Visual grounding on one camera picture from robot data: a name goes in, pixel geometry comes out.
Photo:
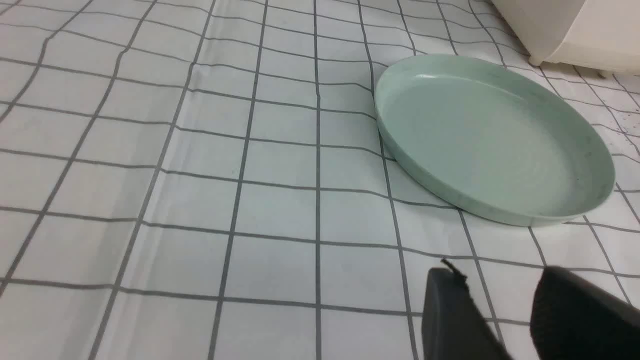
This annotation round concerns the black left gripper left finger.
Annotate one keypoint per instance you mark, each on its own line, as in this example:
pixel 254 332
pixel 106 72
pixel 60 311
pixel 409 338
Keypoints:
pixel 453 327

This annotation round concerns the light green round plate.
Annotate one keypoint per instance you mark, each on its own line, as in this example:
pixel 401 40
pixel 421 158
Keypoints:
pixel 490 141

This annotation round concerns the white grid tablecloth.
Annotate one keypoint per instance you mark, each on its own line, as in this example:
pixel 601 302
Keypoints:
pixel 204 180

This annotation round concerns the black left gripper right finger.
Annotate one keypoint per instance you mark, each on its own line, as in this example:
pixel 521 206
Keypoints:
pixel 573 319

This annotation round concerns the cream white toaster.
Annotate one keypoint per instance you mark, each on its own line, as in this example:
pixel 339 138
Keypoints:
pixel 603 35

